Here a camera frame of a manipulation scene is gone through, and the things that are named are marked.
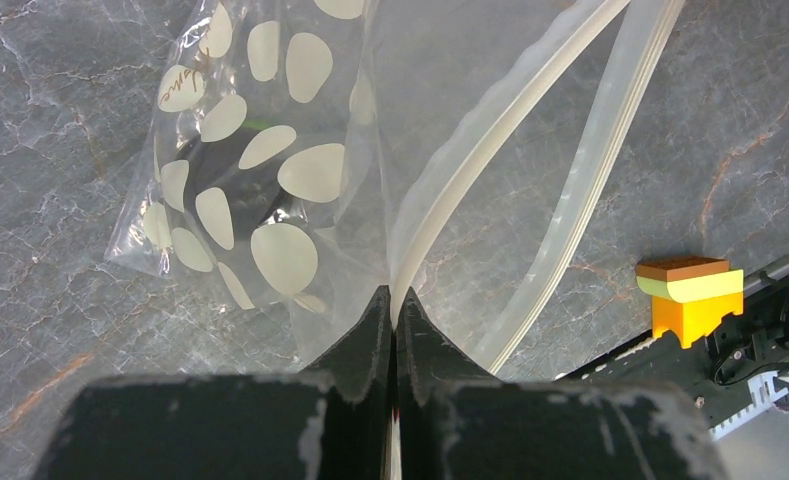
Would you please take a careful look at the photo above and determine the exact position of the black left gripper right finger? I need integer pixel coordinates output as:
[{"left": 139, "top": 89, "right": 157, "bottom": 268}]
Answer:
[{"left": 393, "top": 291, "right": 727, "bottom": 479}]

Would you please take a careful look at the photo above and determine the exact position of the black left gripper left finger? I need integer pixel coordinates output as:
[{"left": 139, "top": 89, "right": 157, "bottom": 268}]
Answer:
[{"left": 34, "top": 286, "right": 392, "bottom": 479}]

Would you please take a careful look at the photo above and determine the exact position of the dark toy avocado half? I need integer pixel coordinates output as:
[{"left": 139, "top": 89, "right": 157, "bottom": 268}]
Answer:
[{"left": 175, "top": 127, "right": 305, "bottom": 239}]

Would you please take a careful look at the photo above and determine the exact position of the clear dotted zip top bag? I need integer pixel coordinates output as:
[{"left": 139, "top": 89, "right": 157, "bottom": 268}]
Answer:
[{"left": 106, "top": 1, "right": 684, "bottom": 373}]

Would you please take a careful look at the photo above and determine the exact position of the orange yellow block stack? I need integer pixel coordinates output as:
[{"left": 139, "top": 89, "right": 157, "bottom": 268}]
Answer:
[{"left": 635, "top": 255, "right": 745, "bottom": 349}]

